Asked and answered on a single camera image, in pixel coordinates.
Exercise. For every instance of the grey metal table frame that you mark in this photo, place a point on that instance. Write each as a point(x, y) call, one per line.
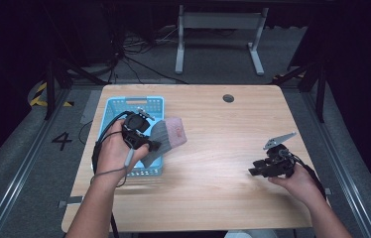
point(220, 21)

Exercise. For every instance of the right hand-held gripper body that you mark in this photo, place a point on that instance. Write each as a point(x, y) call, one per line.
point(279, 158)

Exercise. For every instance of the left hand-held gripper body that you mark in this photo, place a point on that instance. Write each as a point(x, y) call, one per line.
point(135, 127)

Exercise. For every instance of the person's grey top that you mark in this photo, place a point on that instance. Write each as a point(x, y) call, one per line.
point(249, 234)

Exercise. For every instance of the light blue plastic basket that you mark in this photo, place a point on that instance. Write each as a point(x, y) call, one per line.
point(120, 105)

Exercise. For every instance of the metal floor rail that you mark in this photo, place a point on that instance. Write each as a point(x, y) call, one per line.
point(15, 181)
point(342, 158)

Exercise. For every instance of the person's left hand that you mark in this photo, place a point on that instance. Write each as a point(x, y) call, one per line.
point(114, 152)

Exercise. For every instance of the black metal stand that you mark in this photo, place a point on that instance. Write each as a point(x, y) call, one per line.
point(319, 86)
point(51, 86)

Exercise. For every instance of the grey and pink sock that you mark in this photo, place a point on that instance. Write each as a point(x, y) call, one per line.
point(168, 134)

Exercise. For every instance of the person's right hand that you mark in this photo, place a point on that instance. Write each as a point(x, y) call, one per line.
point(297, 183)

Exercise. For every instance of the yellow and black hazard tape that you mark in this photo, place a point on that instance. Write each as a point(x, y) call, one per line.
point(39, 95)

